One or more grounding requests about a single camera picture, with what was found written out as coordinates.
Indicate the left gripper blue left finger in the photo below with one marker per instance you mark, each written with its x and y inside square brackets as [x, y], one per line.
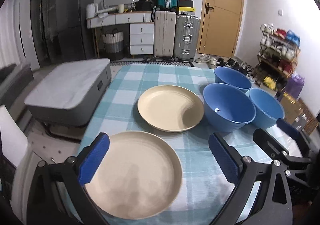
[91, 157]

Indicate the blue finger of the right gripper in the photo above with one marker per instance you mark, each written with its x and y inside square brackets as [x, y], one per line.
[288, 129]
[270, 145]

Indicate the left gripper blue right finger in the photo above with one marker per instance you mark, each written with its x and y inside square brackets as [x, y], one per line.
[227, 157]

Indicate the light blue bowl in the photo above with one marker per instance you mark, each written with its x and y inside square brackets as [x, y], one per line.
[268, 108]

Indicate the cream plate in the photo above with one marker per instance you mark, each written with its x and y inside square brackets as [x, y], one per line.
[170, 108]
[139, 176]

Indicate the cardboard box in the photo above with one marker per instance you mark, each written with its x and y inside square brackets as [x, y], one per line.
[291, 107]

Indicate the teal checked tablecloth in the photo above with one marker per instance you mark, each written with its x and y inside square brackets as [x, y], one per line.
[204, 188]

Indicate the purple plastic bag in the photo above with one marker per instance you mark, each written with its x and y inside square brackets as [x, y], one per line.
[295, 85]

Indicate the marble top coffee table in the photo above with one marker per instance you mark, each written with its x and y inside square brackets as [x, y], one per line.
[70, 93]

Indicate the wooden shoe rack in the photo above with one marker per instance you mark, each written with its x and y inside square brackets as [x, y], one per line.
[277, 57]

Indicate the woven laundry basket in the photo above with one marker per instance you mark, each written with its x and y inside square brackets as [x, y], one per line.
[114, 44]

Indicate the silver suitcase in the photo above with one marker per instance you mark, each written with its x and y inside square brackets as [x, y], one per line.
[186, 36]

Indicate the white drawer desk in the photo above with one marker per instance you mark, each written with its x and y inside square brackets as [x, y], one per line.
[137, 27]

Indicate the beige suitcase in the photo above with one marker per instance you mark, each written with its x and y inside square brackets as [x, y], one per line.
[164, 33]

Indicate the wooden door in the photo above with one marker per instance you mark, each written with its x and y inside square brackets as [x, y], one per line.
[220, 27]

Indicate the white kettle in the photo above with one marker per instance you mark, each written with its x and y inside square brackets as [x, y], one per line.
[91, 10]

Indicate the stack of shoe boxes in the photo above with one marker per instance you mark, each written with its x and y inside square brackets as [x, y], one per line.
[186, 7]

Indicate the dark grey refrigerator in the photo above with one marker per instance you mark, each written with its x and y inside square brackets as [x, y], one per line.
[75, 39]

